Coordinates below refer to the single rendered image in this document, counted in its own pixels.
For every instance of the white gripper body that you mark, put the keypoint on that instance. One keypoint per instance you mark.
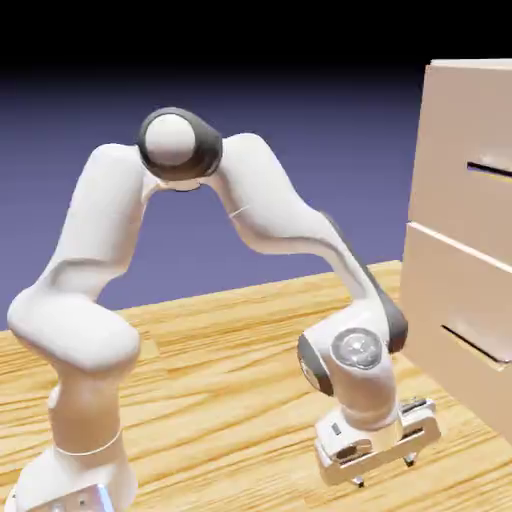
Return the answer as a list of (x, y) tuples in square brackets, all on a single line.
[(420, 428)]

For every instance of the light wood drawer front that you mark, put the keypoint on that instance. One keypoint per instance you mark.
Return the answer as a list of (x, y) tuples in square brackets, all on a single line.
[(448, 120), (432, 288)]

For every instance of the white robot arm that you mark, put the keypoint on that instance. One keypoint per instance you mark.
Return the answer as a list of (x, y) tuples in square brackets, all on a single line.
[(100, 224)]

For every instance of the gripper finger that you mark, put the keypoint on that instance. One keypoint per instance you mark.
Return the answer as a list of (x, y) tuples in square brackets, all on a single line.
[(409, 460), (358, 481)]

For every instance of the light wood cabinet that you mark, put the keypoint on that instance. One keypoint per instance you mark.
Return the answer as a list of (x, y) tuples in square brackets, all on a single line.
[(448, 280)]

